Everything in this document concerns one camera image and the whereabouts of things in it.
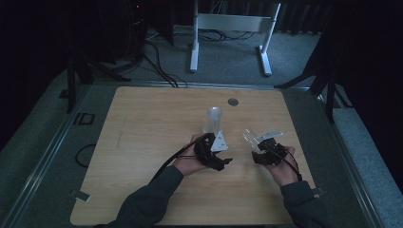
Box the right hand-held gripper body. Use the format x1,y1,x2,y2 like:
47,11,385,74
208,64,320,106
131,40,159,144
256,129,288,166

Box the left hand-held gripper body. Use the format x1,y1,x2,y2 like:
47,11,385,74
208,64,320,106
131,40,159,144
193,130,230,172

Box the single clear disposable cup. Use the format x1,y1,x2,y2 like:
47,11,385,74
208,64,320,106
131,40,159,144
242,127,264,155

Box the stack of clear plastic cups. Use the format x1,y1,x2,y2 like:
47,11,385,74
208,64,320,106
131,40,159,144
202,105,223,136

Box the person's right hand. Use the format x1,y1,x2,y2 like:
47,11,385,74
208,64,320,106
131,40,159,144
263,145,302,188

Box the person's left hand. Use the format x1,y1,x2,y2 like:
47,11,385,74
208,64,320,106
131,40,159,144
172,134,207,177

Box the black tripod stand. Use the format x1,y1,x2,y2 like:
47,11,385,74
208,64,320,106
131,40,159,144
64,44,131,114
273,29,354,124

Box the black rectangular floor marker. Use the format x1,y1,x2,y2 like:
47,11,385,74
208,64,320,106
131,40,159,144
72,111,96,126

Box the dark equipment cabinet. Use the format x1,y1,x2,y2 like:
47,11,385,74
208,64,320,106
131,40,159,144
94,0,150,65

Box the grey tape strip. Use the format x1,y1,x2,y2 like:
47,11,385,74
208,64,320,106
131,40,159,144
69,189,91,202

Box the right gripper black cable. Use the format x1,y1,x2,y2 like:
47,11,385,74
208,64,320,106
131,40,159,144
269,146,303,182

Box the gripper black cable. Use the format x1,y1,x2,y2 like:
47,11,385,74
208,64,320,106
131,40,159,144
269,146,303,182
149,135,210,184

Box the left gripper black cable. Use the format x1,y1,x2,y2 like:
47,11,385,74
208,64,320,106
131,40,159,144
149,135,210,184

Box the black floor cables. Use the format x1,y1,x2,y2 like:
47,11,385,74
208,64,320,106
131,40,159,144
141,28,188,88

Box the white metal desk frame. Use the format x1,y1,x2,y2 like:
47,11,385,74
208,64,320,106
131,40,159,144
188,0,282,77

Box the black cable loop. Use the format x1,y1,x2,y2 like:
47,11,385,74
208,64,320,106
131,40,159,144
74,143,97,169

